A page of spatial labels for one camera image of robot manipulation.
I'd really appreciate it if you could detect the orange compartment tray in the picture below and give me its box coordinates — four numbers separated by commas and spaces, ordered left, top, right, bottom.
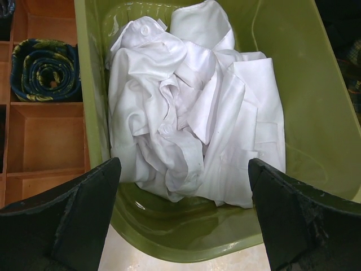
1, 1, 90, 206

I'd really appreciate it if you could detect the green plastic basket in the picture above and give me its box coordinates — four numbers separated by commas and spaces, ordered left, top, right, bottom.
74, 1, 360, 263

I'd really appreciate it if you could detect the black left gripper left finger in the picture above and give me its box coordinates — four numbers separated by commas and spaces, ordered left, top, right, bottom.
1, 158, 121, 270

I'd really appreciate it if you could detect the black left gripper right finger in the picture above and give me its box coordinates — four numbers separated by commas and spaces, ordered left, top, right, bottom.
248, 159, 360, 270

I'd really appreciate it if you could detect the yellow plaid shirt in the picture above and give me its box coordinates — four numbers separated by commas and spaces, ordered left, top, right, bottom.
326, 25, 360, 117

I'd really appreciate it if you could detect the white collared shirt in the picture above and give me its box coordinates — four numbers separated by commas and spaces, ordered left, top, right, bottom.
105, 1, 286, 208

